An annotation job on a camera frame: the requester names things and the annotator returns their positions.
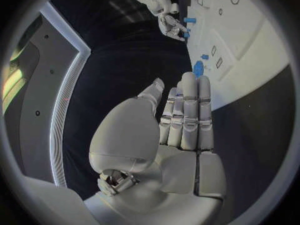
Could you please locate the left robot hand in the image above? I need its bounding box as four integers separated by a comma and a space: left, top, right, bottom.
83, 71, 227, 225

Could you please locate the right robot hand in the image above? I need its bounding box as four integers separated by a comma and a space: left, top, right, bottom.
157, 13, 190, 42

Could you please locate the white task board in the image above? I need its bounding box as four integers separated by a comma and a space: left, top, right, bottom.
179, 0, 292, 112

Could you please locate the blue gear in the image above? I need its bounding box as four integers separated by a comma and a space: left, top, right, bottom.
192, 60, 205, 80

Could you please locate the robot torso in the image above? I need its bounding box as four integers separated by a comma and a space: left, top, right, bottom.
0, 0, 92, 189

